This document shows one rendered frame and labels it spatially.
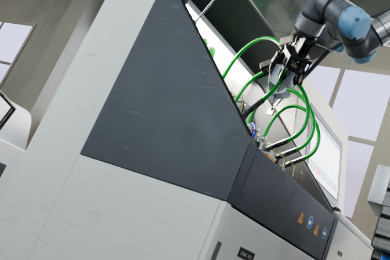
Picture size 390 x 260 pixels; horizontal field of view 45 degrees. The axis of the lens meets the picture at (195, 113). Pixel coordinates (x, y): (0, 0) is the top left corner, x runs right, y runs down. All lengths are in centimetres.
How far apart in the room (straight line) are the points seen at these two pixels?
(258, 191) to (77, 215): 53
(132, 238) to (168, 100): 40
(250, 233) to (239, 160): 21
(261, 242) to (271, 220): 7
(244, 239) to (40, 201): 67
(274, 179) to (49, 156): 75
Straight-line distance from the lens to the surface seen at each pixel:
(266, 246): 134
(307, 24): 135
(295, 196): 142
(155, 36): 156
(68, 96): 170
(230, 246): 119
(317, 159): 218
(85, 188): 144
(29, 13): 689
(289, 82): 144
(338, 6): 129
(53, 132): 167
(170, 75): 141
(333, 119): 244
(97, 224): 136
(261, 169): 122
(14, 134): 490
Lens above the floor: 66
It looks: 15 degrees up
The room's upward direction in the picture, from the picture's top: 23 degrees clockwise
